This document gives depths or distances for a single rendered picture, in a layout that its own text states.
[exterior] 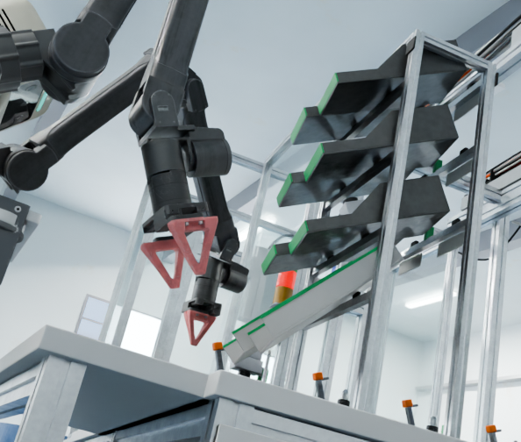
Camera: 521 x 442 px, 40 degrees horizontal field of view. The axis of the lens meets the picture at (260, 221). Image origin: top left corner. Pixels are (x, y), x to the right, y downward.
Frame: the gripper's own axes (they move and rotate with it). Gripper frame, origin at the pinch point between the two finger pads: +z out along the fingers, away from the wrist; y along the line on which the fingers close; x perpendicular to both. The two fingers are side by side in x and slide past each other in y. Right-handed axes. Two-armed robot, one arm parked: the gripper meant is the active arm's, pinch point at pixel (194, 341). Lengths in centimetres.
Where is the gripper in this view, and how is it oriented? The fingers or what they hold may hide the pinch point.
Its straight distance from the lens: 168.4
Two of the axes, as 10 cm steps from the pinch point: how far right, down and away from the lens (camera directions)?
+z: -1.8, 9.3, -3.1
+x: -9.0, -2.8, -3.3
